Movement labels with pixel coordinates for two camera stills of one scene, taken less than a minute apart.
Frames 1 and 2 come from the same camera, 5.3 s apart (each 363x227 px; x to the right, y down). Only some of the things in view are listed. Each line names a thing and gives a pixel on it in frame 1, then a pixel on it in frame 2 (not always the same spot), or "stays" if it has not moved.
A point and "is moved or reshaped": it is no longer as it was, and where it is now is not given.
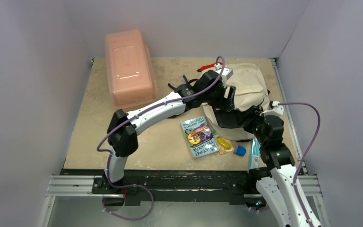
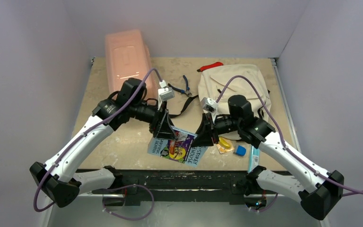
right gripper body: (242, 117) to (209, 126)
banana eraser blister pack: (224, 145) stays
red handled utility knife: (209, 65) stays
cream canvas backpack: (251, 91) is moved or reshaped
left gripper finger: (229, 97) to (166, 129)
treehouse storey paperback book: (201, 140) is moved or reshaped
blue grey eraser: (241, 151) stays
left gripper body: (216, 99) to (154, 124)
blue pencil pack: (254, 154) stays
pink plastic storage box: (130, 72) stays
